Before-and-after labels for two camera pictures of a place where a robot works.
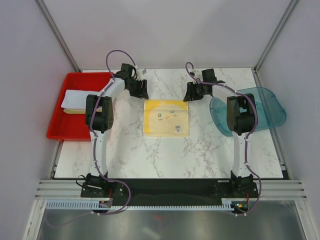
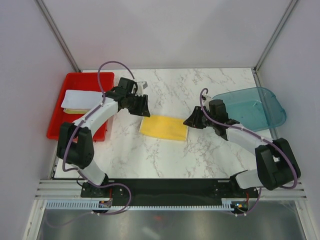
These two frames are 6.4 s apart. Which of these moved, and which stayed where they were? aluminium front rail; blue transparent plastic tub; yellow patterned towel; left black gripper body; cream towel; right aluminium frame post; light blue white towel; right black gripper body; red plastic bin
Moved: right black gripper body; cream towel; left black gripper body
Stayed: red plastic bin; blue transparent plastic tub; right aluminium frame post; light blue white towel; yellow patterned towel; aluminium front rail
